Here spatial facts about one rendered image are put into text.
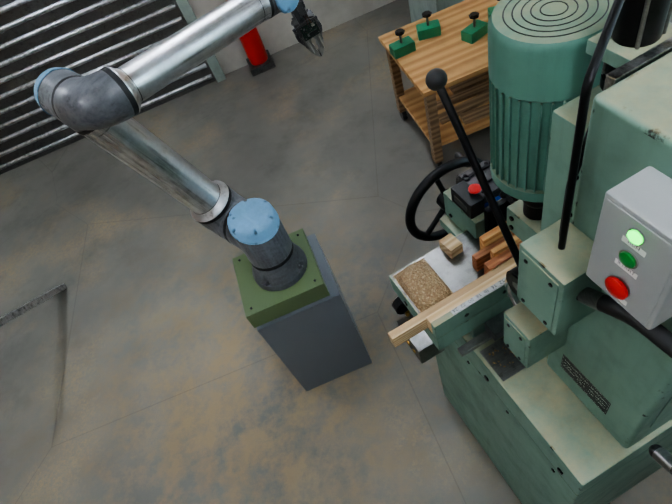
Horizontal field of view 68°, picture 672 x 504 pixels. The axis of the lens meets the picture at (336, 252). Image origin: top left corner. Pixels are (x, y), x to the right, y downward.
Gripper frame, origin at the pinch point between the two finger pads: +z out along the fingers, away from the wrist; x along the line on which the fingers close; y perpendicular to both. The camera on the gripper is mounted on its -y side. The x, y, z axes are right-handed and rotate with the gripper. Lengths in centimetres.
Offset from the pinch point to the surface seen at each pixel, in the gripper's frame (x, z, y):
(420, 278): -6, 15, 91
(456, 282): 0, 20, 93
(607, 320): 16, -1, 126
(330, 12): 28, 85, -212
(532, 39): 22, -37, 103
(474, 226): 11, 16, 83
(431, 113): 34, 69, -30
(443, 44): 56, 57, -55
